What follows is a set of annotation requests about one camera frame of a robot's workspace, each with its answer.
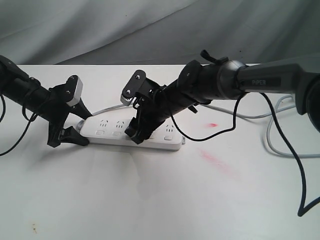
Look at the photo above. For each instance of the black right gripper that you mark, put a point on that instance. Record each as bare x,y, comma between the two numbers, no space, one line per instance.
156,104

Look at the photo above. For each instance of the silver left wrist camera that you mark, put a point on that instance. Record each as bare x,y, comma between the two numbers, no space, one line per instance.
74,90

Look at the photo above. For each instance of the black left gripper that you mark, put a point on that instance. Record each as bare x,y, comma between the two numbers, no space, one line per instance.
58,111

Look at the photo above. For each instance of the grey backdrop cloth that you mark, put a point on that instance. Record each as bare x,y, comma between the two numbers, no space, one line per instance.
154,32

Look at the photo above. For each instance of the white five-outlet power strip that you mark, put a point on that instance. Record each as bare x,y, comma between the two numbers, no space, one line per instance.
104,131

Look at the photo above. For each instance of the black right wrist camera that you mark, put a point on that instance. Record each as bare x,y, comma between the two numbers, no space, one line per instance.
131,88

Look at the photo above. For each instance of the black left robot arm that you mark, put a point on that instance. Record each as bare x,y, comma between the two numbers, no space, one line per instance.
23,89

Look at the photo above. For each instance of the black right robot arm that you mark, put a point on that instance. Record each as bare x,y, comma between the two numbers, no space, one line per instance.
220,79

